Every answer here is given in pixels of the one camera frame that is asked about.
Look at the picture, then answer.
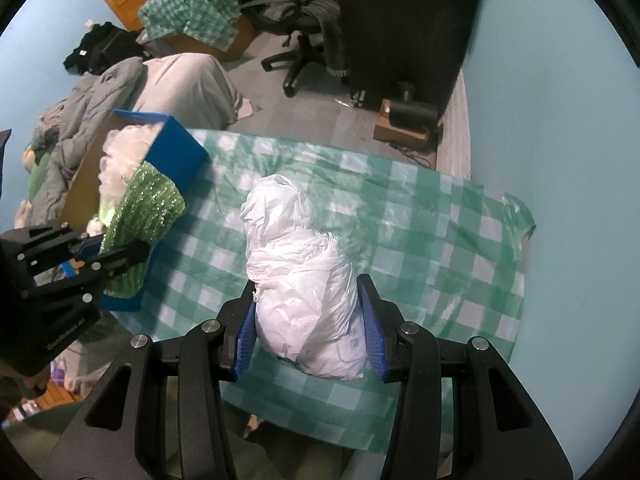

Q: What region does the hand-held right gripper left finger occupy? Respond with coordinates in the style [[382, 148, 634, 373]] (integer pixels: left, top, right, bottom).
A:
[[45, 278, 258, 480]]

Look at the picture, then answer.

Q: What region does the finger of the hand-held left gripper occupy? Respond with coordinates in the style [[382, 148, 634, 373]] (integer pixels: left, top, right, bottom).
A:
[[27, 241, 151, 306], [17, 224, 105, 286]]

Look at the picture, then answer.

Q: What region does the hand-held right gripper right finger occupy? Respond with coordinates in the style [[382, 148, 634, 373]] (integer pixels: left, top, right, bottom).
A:
[[356, 274, 573, 480]]

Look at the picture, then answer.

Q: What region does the green sequin cloth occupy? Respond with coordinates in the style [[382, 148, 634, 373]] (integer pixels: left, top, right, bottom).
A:
[[97, 162, 187, 298]]

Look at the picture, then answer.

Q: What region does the white plastic bag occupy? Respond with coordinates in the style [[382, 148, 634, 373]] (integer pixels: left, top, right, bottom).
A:
[[239, 174, 368, 380]]

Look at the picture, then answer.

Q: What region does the white mesh bath sponge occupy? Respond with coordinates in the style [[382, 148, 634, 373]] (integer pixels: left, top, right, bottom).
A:
[[97, 125, 163, 221]]

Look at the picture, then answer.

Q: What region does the blue cardboard box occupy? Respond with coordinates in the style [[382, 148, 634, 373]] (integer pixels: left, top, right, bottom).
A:
[[62, 108, 210, 313]]

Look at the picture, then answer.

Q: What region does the green pillow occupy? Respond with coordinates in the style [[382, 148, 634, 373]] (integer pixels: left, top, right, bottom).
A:
[[27, 152, 51, 201]]

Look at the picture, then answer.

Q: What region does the green checkered tablecloth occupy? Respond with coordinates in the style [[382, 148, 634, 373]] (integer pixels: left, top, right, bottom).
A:
[[107, 129, 537, 456]]

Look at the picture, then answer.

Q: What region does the black clothing pile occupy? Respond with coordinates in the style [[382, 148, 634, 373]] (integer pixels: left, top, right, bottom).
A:
[[62, 22, 146, 76]]

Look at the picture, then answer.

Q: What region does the small cardboard box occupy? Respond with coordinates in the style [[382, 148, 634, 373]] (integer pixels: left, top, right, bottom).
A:
[[373, 99, 433, 145]]

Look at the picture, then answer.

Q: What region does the white ribbed panel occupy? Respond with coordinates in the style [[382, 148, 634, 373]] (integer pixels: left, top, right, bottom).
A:
[[436, 67, 473, 183]]

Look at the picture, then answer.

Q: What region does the black speaker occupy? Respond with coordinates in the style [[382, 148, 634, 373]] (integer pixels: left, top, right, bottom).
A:
[[390, 82, 441, 133]]

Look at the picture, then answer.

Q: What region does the large cardboard box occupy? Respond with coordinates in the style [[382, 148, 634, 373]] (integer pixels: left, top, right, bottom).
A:
[[160, 15, 258, 63]]

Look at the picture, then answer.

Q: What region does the green checkered cloth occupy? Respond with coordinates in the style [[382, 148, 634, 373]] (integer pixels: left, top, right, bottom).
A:
[[137, 0, 241, 51]]

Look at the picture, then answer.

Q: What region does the dark grey jacket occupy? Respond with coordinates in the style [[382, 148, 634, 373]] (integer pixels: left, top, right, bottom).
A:
[[252, 0, 348, 78]]

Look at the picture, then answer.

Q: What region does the black cabinet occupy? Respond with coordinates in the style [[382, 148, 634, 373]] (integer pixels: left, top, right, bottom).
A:
[[332, 0, 488, 123]]

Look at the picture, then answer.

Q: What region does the black floor cable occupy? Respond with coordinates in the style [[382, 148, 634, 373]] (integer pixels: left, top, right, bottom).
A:
[[387, 140, 437, 168]]

